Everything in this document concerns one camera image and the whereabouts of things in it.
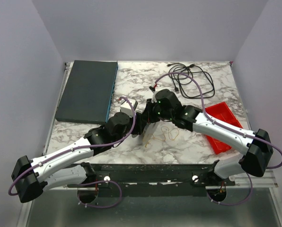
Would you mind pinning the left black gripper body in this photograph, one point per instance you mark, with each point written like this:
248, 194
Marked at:
136, 125

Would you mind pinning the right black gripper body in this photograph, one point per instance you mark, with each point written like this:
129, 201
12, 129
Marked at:
147, 114

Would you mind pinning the grey cable spool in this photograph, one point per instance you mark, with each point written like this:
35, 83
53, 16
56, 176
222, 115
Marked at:
149, 129

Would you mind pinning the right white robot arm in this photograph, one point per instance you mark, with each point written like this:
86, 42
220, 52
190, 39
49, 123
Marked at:
254, 147

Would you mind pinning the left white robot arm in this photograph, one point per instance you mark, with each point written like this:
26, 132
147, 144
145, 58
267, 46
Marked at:
30, 176

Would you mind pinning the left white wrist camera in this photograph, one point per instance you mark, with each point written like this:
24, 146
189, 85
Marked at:
125, 107

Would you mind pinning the dark grey network switch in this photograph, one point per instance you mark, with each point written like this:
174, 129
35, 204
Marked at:
88, 92

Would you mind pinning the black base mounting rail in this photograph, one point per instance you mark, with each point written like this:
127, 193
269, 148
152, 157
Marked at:
148, 180

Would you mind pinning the aluminium frame rail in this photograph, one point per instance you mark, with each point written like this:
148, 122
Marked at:
268, 180

